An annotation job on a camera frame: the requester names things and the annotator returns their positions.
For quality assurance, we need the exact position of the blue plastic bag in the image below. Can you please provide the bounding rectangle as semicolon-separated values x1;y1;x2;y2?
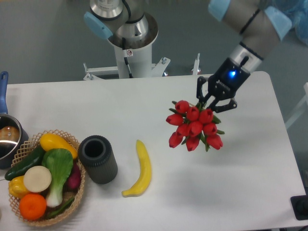
275;0;308;45

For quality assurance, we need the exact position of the white frame at right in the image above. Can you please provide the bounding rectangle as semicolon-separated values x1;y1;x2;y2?
285;82;308;129

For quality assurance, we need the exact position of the red tulip bouquet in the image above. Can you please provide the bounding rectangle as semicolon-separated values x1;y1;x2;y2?
166;100;224;152

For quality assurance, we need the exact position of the orange fruit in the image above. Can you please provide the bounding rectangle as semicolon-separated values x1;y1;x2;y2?
19;193;47;220

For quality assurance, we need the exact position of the cream round radish slice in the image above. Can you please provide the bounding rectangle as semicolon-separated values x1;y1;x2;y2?
23;166;51;193

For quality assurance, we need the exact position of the purple sweet potato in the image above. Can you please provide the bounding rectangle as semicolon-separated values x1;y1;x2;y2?
66;162;81;190

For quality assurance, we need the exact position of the yellow bell pepper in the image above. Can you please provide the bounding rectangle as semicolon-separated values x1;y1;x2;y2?
9;176;30;199

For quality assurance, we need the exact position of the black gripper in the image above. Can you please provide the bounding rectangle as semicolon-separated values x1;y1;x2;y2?
196;58;250;113

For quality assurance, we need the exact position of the dark green cucumber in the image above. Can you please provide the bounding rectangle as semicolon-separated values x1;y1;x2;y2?
4;145;46;181

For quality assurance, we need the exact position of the black cable on pedestal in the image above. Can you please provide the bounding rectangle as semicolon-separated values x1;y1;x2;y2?
121;37;134;79

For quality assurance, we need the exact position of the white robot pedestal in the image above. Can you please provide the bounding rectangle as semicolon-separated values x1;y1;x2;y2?
83;13;171;81

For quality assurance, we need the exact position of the woven wicker basket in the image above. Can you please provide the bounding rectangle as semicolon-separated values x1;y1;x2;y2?
9;129;86;227

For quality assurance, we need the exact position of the green chili pepper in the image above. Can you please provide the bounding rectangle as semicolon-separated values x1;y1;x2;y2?
45;197;75;219

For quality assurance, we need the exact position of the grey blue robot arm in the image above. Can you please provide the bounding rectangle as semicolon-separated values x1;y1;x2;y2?
84;0;292;113

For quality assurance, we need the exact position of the yellow squash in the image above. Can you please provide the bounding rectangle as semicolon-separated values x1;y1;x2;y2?
39;133;78;159

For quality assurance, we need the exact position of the green bok choy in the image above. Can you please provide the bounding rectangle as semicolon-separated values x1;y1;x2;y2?
42;148;73;207

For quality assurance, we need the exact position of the blue handled saucepan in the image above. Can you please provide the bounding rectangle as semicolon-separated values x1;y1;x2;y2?
0;71;28;169

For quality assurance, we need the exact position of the black device at edge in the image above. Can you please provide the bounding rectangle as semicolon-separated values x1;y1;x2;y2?
290;195;308;220

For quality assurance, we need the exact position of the dark grey ribbed vase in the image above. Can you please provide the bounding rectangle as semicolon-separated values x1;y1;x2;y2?
77;135;118;184

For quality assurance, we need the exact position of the yellow banana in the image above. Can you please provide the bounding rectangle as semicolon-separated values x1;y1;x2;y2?
122;140;152;197

